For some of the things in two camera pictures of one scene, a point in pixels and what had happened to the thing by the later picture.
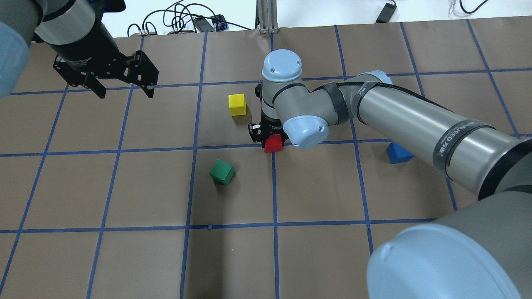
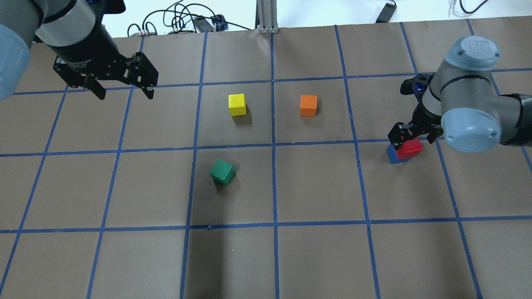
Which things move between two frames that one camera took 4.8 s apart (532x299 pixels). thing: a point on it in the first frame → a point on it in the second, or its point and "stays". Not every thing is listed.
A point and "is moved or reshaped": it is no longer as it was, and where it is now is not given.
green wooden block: x=222 y=172 stays
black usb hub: x=216 y=23 stays
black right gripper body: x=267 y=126 → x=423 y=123
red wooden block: x=273 y=143 is moved or reshaped
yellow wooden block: x=237 y=104 stays
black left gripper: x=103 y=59 stays
